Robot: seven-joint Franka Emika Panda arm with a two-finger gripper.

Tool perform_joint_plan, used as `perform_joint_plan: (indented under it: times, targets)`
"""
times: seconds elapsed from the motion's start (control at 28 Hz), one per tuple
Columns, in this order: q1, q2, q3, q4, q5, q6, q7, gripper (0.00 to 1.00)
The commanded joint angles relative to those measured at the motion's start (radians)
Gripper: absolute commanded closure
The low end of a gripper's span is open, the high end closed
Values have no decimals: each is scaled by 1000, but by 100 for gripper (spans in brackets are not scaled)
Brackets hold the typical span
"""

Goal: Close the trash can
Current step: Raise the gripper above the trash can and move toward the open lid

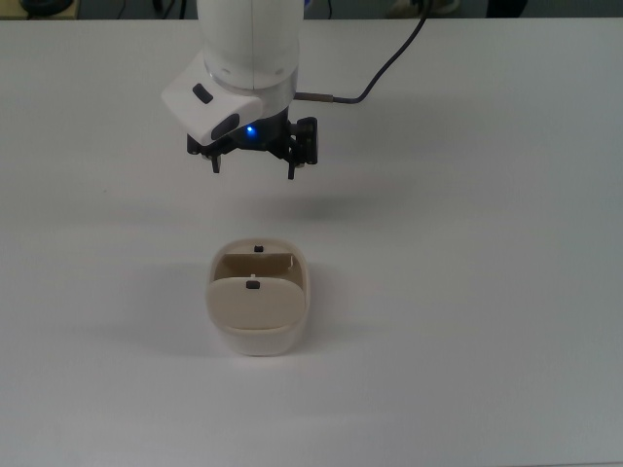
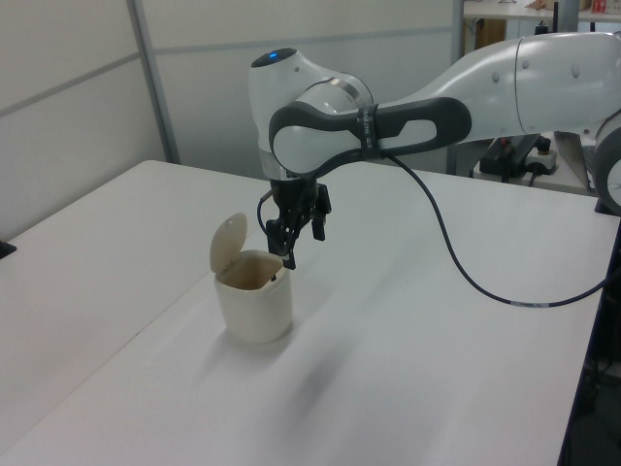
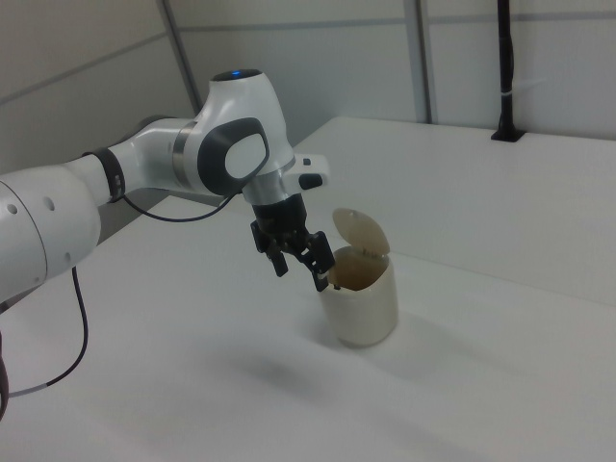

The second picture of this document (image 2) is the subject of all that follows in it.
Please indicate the black box under desk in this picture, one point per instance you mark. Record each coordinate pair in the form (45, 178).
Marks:
(504, 162)

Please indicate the small white lidded trash can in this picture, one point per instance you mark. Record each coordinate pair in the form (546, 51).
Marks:
(252, 313)

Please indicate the white background desk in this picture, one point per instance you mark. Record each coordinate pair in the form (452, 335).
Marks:
(524, 12)

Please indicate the thin black pole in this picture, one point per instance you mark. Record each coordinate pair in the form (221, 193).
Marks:
(556, 14)

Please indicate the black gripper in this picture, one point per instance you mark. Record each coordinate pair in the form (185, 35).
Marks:
(291, 194)

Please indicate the black table clamp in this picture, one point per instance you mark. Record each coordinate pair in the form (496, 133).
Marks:
(6, 248)

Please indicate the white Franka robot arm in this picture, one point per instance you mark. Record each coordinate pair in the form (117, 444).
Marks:
(543, 77)

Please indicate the grey metal partition post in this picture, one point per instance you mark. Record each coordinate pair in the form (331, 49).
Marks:
(155, 87)

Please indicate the small red box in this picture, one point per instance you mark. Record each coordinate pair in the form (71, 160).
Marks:
(602, 5)

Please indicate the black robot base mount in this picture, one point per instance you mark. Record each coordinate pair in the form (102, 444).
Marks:
(606, 206)

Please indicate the brown cardboard panel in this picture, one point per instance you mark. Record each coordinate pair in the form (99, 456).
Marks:
(490, 34)

